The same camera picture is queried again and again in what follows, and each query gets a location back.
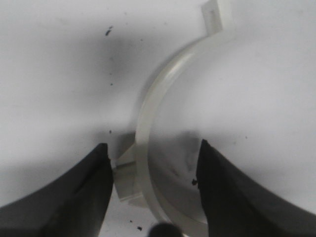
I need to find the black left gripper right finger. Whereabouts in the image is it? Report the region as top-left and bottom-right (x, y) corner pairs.
(196, 140), (316, 237)

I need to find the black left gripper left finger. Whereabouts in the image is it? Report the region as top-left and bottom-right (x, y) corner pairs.
(0, 143), (114, 237)

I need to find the white half pipe clamp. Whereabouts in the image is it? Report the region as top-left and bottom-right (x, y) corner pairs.
(114, 0), (235, 237)

